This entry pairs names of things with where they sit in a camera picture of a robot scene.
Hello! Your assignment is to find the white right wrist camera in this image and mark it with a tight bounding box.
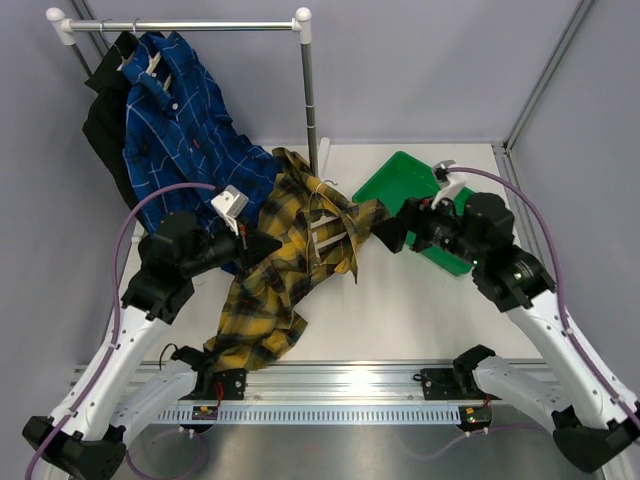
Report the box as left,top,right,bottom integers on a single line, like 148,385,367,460
430,160,468,210

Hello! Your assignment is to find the blue plaid shirt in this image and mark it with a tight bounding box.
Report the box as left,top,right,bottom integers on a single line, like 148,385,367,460
123,33,281,233

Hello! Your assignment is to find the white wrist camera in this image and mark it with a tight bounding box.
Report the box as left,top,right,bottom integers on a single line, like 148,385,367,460
430,160,468,210
211,185,249,236

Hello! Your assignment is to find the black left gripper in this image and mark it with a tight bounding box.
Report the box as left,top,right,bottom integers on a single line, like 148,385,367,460
181,214,281,278

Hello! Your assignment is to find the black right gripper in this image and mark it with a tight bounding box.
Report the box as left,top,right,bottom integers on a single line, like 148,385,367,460
371,189,486,268

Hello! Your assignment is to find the white plastic hanger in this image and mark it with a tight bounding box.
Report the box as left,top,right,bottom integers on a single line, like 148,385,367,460
305,179,357,251

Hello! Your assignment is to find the hanger under black garment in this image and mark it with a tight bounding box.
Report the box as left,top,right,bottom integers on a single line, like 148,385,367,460
99,19,135,72

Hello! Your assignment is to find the black garment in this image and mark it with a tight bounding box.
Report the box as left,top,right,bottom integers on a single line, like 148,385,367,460
82,32,138,209

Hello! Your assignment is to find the white slotted cable duct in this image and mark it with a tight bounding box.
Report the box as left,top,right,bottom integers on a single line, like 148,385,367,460
153,404,492,425

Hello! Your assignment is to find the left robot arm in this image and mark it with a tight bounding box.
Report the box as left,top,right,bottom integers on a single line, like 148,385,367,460
22,211,281,479

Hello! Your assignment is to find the green plastic tray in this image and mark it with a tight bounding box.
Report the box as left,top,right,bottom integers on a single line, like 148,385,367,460
352,151,471,277

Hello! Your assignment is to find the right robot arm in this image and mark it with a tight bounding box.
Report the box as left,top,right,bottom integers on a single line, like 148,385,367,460
373,193,639,473

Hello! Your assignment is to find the white hanger under blue shirt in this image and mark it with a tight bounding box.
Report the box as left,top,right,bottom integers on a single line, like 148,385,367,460
145,50,172,92

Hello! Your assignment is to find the white metal clothes rack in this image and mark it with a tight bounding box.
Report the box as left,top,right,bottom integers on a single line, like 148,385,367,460
45,6,332,187

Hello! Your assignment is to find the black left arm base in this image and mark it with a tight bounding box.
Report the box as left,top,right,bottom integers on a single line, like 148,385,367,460
172,367,250,434

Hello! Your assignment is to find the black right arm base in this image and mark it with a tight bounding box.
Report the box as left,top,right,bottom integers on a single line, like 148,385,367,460
412,367,497,433

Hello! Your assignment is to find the yellow plaid flannel shirt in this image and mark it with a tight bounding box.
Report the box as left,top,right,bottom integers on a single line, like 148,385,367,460
204,147,390,372

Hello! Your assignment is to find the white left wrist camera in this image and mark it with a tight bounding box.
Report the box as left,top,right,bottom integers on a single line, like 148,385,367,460
211,185,249,236

